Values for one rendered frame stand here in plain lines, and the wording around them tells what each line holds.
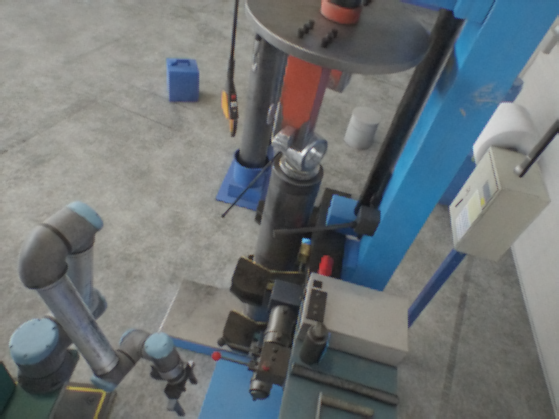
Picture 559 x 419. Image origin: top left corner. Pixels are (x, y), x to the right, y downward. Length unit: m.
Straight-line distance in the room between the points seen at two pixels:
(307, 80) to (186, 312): 1.89
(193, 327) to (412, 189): 1.65
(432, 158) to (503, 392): 2.15
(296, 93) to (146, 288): 2.09
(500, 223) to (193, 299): 1.83
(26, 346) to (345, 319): 1.15
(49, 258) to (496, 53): 1.37
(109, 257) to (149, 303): 0.48
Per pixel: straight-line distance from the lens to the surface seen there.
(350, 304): 1.75
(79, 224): 1.43
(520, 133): 2.19
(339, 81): 1.71
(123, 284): 3.15
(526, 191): 2.01
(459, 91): 1.47
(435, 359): 3.28
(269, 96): 3.09
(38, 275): 1.41
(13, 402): 2.11
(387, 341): 1.73
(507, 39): 1.42
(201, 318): 2.81
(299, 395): 1.68
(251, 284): 1.94
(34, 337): 1.89
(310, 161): 1.75
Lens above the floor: 2.60
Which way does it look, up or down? 45 degrees down
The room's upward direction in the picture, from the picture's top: 15 degrees clockwise
